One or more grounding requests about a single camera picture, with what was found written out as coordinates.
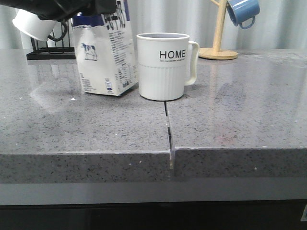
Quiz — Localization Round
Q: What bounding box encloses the blue enamel mug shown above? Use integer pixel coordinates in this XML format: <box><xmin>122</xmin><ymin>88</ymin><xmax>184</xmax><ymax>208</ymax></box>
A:
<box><xmin>227</xmin><ymin>0</ymin><xmax>260</xmax><ymax>29</ymax></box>

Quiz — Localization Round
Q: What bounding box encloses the wooden mug tree stand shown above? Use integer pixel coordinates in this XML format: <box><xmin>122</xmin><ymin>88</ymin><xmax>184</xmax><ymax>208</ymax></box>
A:
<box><xmin>199</xmin><ymin>0</ymin><xmax>238</xmax><ymax>60</ymax></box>

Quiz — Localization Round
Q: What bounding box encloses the white milk carton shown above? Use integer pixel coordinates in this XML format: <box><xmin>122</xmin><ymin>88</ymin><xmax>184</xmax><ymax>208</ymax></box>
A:
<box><xmin>71</xmin><ymin>0</ymin><xmax>138</xmax><ymax>96</ymax></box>

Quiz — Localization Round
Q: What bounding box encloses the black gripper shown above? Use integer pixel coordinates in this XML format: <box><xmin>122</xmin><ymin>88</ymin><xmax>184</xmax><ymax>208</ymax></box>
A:
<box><xmin>0</xmin><ymin>0</ymin><xmax>116</xmax><ymax>21</ymax></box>

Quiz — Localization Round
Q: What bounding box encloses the white ribbed HOME mug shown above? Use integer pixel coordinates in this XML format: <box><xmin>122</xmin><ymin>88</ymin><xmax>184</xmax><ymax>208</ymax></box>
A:
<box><xmin>136</xmin><ymin>33</ymin><xmax>200</xmax><ymax>101</ymax></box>

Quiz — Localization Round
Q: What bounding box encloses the left white hanging mug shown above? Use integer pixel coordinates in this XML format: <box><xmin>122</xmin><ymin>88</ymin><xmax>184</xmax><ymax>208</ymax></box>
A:
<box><xmin>12</xmin><ymin>10</ymin><xmax>68</xmax><ymax>42</ymax></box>

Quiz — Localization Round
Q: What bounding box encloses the black wire mug rack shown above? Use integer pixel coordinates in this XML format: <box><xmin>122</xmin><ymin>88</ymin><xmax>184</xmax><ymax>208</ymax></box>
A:
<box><xmin>26</xmin><ymin>21</ymin><xmax>76</xmax><ymax>60</ymax></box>

